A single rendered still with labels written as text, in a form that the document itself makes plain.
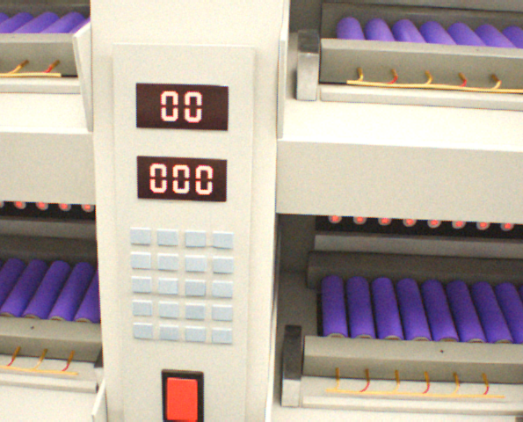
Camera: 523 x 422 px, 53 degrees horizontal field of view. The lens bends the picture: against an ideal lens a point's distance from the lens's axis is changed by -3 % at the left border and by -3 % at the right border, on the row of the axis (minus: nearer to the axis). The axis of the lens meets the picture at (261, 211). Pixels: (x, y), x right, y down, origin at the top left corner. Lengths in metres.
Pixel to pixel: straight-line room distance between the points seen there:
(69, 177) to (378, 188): 0.17
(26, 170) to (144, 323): 0.11
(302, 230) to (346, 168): 0.21
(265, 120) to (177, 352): 0.13
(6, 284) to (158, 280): 0.21
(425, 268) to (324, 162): 0.21
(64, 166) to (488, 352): 0.30
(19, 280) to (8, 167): 0.17
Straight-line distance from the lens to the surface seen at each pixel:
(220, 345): 0.30
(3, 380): 0.42
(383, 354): 0.39
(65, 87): 0.34
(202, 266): 0.29
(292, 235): 0.49
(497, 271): 0.48
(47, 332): 0.42
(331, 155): 0.28
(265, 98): 0.27
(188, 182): 0.28
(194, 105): 0.27
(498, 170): 0.30
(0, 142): 0.32
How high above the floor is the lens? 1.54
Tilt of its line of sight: 14 degrees down
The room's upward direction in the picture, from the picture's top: 2 degrees clockwise
